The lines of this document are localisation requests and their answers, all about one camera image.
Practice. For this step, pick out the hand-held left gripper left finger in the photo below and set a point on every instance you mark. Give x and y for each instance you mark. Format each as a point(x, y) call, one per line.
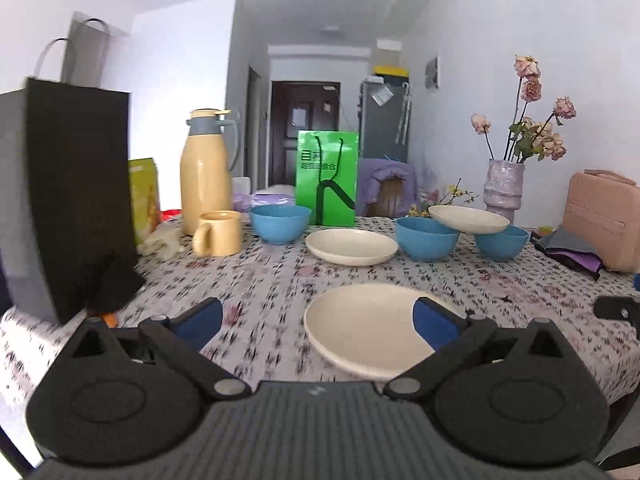
point(200, 321)

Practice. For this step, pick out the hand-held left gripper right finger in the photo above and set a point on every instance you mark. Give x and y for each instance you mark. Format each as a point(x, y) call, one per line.
point(434, 324)

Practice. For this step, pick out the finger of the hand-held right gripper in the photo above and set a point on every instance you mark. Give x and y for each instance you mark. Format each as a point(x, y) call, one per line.
point(637, 281)
point(617, 308)

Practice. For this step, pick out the cream plate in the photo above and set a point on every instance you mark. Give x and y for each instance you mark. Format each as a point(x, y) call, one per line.
point(360, 330)
point(465, 220)
point(350, 247)

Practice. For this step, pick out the blue bowl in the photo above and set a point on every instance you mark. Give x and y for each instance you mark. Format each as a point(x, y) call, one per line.
point(425, 245)
point(280, 227)
point(500, 247)

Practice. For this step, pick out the pink hard case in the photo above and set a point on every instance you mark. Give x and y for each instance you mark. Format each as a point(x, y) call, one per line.
point(605, 220)

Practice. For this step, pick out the grey and purple cloth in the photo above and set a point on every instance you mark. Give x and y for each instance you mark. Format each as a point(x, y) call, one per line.
point(570, 252)

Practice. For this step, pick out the yellow mug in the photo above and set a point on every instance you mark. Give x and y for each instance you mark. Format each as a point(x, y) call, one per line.
point(220, 235)

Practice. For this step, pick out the black cloth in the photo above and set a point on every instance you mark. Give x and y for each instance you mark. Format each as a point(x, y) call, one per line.
point(117, 285)

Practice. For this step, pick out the small orange item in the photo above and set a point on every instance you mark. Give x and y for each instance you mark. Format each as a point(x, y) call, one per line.
point(110, 318)

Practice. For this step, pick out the red basin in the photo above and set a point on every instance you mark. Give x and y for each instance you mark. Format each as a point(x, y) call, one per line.
point(170, 214)

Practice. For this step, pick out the yellow flower branch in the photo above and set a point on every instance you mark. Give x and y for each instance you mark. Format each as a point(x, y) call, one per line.
point(452, 197)

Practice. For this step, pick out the yellow thermos jug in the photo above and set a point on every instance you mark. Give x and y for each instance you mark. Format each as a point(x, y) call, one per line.
point(205, 185)

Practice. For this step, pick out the yellow printed box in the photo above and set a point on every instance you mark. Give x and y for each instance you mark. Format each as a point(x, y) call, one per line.
point(144, 195)

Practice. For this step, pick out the purple tissue packet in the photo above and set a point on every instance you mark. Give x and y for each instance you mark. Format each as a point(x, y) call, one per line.
point(272, 200)

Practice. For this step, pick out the white plastic container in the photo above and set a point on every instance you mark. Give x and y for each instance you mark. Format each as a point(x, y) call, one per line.
point(241, 185)

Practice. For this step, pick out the chair with purple cloth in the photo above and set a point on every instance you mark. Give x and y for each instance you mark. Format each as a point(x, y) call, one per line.
point(387, 185)

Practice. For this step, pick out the purple ceramic vase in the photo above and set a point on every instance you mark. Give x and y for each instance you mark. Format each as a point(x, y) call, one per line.
point(504, 190)

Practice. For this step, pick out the dried pink roses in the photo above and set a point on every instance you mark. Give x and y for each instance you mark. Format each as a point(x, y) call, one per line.
point(537, 135)

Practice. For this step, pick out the green paper bag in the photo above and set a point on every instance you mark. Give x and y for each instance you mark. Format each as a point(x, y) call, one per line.
point(327, 180)

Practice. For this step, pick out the black paper bag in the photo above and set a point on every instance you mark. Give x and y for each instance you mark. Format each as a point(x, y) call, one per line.
point(75, 185)

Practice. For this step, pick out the grey refrigerator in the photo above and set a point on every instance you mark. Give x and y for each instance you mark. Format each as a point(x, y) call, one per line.
point(380, 125)

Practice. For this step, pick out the hanging umbrellas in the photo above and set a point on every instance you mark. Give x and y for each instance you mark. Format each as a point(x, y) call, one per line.
point(404, 115)

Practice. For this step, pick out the dark wooden door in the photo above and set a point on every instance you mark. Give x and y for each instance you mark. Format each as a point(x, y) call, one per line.
point(300, 125)

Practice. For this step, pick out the paper note on refrigerator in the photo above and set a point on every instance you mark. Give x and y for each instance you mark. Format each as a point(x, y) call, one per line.
point(382, 95)

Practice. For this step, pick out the yellow box on refrigerator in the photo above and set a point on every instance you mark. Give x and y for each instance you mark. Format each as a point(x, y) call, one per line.
point(391, 72)

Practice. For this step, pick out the wall electrical panel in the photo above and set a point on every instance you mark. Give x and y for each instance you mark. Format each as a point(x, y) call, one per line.
point(432, 72)

